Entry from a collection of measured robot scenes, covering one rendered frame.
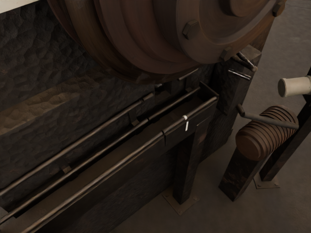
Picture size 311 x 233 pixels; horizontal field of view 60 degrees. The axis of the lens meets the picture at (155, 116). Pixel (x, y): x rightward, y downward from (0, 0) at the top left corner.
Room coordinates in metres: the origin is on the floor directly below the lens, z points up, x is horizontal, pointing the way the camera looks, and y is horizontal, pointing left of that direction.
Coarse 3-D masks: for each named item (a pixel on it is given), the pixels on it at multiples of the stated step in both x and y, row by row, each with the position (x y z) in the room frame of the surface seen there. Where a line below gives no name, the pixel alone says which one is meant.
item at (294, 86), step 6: (294, 78) 0.61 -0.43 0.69; (300, 78) 0.60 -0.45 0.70; (306, 78) 0.60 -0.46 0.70; (282, 84) 0.59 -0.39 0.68; (288, 84) 0.58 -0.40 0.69; (294, 84) 0.58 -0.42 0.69; (300, 84) 0.58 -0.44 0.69; (306, 84) 0.58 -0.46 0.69; (282, 90) 0.58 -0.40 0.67; (288, 90) 0.57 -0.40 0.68; (294, 90) 0.57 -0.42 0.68; (300, 90) 0.57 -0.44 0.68; (306, 90) 0.57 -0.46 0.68; (282, 96) 0.57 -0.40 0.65
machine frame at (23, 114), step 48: (0, 48) 0.36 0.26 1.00; (48, 48) 0.41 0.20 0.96; (0, 96) 0.34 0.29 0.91; (48, 96) 0.37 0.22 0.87; (96, 96) 0.39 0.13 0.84; (0, 144) 0.27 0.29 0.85; (48, 144) 0.31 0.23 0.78; (96, 144) 0.37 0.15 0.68; (48, 192) 0.27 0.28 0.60; (144, 192) 0.46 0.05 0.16
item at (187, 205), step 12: (204, 120) 0.47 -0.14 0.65; (204, 132) 0.48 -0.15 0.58; (180, 144) 0.49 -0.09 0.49; (192, 144) 0.46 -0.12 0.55; (180, 156) 0.49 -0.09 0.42; (192, 156) 0.46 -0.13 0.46; (180, 168) 0.48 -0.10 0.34; (192, 168) 0.47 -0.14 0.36; (180, 180) 0.47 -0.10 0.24; (192, 180) 0.48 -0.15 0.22; (168, 192) 0.52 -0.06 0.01; (180, 192) 0.46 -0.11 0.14; (192, 192) 0.52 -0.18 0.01; (180, 204) 0.45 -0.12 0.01; (192, 204) 0.46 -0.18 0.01
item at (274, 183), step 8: (304, 112) 0.60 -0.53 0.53; (304, 120) 0.58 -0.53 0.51; (304, 128) 0.57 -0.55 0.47; (296, 136) 0.57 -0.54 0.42; (304, 136) 0.58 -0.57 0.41; (288, 144) 0.58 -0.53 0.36; (296, 144) 0.58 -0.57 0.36; (280, 152) 0.58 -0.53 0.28; (288, 152) 0.58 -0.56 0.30; (272, 160) 0.60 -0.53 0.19; (280, 160) 0.57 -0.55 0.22; (264, 168) 0.61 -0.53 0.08; (272, 168) 0.57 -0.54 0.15; (280, 168) 0.58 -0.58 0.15; (256, 176) 0.60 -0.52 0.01; (264, 176) 0.58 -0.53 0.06; (272, 176) 0.58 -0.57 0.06; (256, 184) 0.56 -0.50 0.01; (264, 184) 0.56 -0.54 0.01; (272, 184) 0.56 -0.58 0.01
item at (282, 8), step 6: (276, 6) 0.42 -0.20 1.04; (282, 6) 0.42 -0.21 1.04; (276, 12) 0.41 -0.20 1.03; (186, 24) 0.29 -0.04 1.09; (192, 24) 0.29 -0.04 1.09; (198, 24) 0.29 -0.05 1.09; (186, 30) 0.29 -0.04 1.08; (192, 30) 0.29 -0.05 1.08; (198, 30) 0.29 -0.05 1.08; (186, 36) 0.28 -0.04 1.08; (192, 36) 0.29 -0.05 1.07; (228, 48) 0.35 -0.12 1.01; (222, 54) 0.34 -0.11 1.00; (228, 54) 0.34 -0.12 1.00; (222, 60) 0.34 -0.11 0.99
